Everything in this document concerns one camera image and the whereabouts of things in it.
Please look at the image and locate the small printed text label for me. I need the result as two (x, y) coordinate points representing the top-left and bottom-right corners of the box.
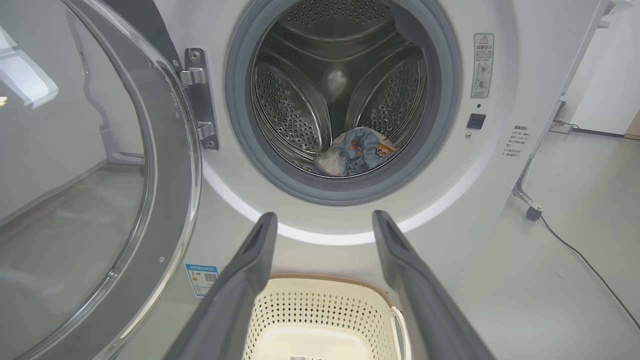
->
(502, 125), (530, 159)

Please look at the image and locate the grey rubber door gasket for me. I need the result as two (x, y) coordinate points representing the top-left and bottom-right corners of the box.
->
(225, 0), (462, 207)

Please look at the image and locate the round black glass washer door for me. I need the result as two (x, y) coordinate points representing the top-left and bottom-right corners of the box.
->
(0, 0), (203, 360)

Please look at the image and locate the metal washer door hinge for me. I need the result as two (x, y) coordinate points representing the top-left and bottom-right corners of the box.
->
(177, 47), (221, 151)

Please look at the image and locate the grey warning sticker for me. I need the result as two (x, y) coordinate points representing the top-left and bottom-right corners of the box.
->
(470, 33), (495, 99)

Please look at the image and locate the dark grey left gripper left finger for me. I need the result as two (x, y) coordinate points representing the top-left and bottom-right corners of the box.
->
(162, 212), (279, 360)

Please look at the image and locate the stainless steel washer drum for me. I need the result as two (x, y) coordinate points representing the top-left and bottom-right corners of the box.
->
(250, 0), (430, 178)

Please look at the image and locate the white front-load washing machine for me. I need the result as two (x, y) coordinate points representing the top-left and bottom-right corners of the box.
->
(115, 0), (608, 360)

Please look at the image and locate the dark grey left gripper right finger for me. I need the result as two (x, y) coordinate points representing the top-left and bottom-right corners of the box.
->
(372, 210), (496, 360)

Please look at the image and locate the thin black floor cable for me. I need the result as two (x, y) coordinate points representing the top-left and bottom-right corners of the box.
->
(540, 215), (640, 331)

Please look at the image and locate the metal frame leg with caster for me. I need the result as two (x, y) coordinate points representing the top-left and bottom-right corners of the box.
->
(512, 0), (633, 222)

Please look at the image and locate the blue fox-print garment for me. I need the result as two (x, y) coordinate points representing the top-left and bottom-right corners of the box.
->
(314, 127), (397, 178)

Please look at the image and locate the cream perforated laundry basket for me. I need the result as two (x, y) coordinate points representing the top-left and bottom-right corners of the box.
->
(242, 272), (412, 360)

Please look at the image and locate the blue energy label sticker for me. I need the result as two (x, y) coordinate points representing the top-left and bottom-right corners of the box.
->
(185, 263), (219, 299)

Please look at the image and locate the white partition panel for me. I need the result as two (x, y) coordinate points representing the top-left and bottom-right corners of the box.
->
(570, 0), (640, 136)

